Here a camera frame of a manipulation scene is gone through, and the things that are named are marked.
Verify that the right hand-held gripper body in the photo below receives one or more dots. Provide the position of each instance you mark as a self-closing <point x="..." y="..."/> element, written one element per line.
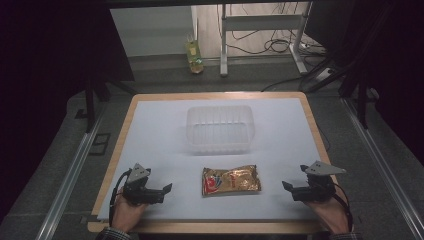
<point x="316" y="186"/>

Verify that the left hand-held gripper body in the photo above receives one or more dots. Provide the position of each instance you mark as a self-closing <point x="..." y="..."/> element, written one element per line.
<point x="144" y="193"/>

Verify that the person's left hand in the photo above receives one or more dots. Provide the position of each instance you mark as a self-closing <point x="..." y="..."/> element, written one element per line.
<point x="126" y="213"/>

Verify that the person's right hand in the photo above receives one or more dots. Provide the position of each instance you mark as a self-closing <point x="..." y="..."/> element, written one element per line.
<point x="328" y="215"/>

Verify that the white table mat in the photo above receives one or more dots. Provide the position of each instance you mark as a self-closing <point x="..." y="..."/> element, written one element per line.
<point x="166" y="133"/>

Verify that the gold snack packet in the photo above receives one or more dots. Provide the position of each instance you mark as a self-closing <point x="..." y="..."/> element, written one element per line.
<point x="230" y="180"/>

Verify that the wooden table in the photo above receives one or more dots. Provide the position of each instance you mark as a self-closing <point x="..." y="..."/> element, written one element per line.
<point x="213" y="227"/>

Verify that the clear plastic container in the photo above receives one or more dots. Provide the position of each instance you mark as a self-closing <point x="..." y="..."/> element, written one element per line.
<point x="220" y="131"/>

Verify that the black metal stand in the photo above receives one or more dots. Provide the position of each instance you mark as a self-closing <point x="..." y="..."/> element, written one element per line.
<point x="90" y="100"/>
<point x="361" y="100"/>

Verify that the yellow drink bottle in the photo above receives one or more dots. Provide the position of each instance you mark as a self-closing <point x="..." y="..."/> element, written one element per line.
<point x="194" y="55"/>

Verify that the dark curtain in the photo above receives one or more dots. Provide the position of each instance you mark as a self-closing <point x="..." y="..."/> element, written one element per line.
<point x="393" y="66"/>
<point x="50" y="66"/>

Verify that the aluminium rail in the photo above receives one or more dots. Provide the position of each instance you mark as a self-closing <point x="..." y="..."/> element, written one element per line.
<point x="380" y="160"/>
<point x="68" y="186"/>

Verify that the white desk frame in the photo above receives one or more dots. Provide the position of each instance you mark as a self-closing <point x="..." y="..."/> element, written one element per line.
<point x="260" y="22"/>

